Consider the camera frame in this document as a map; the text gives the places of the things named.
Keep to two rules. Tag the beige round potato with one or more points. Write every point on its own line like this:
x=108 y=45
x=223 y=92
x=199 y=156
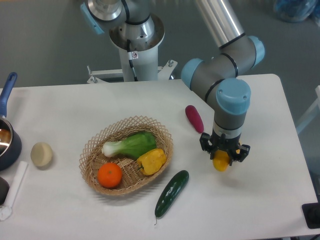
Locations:
x=41 y=154

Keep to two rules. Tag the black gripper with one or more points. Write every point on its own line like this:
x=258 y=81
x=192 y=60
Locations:
x=237 y=152

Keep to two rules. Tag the orange fruit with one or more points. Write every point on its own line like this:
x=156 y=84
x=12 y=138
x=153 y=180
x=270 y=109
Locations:
x=109 y=175

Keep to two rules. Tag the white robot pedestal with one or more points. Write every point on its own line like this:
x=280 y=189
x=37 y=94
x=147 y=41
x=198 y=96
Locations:
x=138 y=48

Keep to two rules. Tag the white frame at right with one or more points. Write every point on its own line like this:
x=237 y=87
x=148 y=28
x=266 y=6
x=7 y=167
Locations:
x=312 y=111

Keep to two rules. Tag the dark round object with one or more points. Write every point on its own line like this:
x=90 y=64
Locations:
x=4 y=189

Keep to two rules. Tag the yellow bell pepper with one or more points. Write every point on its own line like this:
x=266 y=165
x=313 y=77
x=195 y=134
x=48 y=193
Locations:
x=152 y=161

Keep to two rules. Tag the blue plastic bag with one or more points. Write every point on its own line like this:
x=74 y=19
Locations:
x=294 y=11

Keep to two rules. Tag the blue saucepan with handle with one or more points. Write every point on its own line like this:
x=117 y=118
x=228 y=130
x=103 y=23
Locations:
x=10 y=141

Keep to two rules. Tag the black device at edge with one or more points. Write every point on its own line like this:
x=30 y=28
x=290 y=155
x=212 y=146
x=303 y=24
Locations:
x=311 y=212

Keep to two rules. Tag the dark green cucumber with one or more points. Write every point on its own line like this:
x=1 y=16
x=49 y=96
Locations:
x=169 y=194

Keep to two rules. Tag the woven wicker basket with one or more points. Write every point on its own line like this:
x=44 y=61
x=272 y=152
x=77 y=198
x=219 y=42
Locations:
x=132 y=179

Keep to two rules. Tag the purple sweet potato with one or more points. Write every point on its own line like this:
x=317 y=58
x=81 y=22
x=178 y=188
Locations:
x=194 y=118

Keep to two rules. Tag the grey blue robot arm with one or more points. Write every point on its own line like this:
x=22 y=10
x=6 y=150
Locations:
x=216 y=81

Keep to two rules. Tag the green bok choy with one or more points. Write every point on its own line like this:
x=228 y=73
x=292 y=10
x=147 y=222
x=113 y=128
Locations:
x=133 y=146

